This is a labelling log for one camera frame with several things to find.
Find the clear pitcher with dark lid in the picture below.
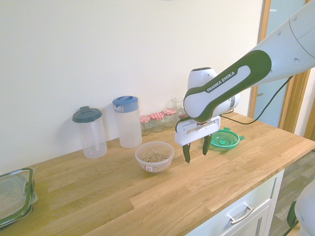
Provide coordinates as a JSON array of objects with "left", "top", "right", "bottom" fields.
[{"left": 71, "top": 106, "right": 108, "bottom": 159}]

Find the metal drawer handle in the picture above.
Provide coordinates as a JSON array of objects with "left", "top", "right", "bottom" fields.
[{"left": 226, "top": 205, "right": 255, "bottom": 225}]

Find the glass jar red checkered lid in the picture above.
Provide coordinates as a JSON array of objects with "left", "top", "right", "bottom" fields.
[
  {"left": 149, "top": 112, "right": 165, "bottom": 134},
  {"left": 161, "top": 108, "right": 178, "bottom": 128},
  {"left": 140, "top": 115, "right": 152, "bottom": 137}
]

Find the clear pitcher with blue lid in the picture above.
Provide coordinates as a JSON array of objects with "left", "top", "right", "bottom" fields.
[{"left": 112, "top": 95, "right": 143, "bottom": 149}]

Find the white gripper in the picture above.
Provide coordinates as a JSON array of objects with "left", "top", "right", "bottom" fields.
[{"left": 174, "top": 115, "right": 221, "bottom": 165}]

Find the green round container lid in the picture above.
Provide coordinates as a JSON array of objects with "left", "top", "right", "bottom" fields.
[{"left": 208, "top": 127, "right": 246, "bottom": 151}]

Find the white drawer with metal handle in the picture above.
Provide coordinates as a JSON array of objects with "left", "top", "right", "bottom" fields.
[{"left": 186, "top": 169, "right": 286, "bottom": 236}]

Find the clear plastic bowl with cereal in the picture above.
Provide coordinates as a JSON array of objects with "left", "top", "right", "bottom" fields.
[{"left": 134, "top": 141, "right": 175, "bottom": 174}]

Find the dark green loop by base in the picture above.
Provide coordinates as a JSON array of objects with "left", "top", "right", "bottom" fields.
[{"left": 286, "top": 201, "right": 300, "bottom": 229}]

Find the tall plain drinking glass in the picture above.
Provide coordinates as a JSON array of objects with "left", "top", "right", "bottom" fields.
[{"left": 171, "top": 97, "right": 185, "bottom": 123}]

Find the rectangular container green rimmed lid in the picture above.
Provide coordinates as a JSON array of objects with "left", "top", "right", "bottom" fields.
[{"left": 0, "top": 167, "right": 39, "bottom": 229}]

